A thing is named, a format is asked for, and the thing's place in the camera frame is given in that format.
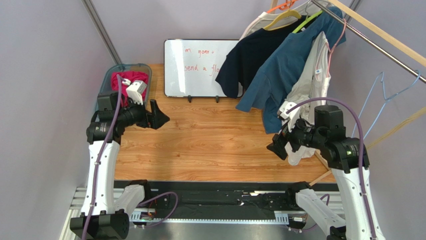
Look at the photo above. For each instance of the translucent teal plastic basket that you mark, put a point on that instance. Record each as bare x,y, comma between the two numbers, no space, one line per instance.
106,80

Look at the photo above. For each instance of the white whiteboard with red writing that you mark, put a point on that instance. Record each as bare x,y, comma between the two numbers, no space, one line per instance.
192,65

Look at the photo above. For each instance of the aluminium rail frame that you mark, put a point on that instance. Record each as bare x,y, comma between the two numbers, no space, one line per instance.
143,217

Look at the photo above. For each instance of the teal blue hanging t-shirt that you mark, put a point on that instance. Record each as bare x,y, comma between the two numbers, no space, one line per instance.
274,80

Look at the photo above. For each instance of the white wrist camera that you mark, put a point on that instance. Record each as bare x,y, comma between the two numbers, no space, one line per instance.
135,91
289,114

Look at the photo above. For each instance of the wooden rack frame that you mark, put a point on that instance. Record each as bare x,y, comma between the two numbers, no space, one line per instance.
380,72

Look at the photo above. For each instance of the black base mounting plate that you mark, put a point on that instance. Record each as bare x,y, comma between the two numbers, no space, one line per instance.
219,200

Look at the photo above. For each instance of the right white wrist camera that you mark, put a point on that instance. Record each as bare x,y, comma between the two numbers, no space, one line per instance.
289,114

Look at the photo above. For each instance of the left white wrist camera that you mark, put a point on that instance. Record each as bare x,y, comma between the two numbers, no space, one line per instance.
135,91

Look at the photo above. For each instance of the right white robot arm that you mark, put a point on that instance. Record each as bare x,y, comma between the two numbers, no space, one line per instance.
348,164

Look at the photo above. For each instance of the metal clothes rail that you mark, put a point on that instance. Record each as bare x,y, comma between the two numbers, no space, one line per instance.
379,32

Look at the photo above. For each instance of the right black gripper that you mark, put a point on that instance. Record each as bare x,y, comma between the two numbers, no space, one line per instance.
286,143

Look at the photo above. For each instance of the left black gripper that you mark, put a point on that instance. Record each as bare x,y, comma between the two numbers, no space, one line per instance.
155,118

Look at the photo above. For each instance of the navy hanging t-shirt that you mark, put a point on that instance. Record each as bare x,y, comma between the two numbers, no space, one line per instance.
248,55

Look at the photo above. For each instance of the magenta crumpled cloth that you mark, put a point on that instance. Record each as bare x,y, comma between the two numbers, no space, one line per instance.
128,77

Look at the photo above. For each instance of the green plastic hanger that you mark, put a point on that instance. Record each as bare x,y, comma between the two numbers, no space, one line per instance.
309,19

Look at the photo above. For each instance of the pink wire hanger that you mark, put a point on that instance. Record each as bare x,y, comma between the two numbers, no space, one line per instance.
323,61

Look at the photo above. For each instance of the orange plastic hanger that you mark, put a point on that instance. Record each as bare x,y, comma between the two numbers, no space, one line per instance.
282,7

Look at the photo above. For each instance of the beige hanging t-shirt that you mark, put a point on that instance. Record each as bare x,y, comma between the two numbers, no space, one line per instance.
269,21

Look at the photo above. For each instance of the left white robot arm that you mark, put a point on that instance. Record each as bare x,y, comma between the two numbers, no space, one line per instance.
103,166

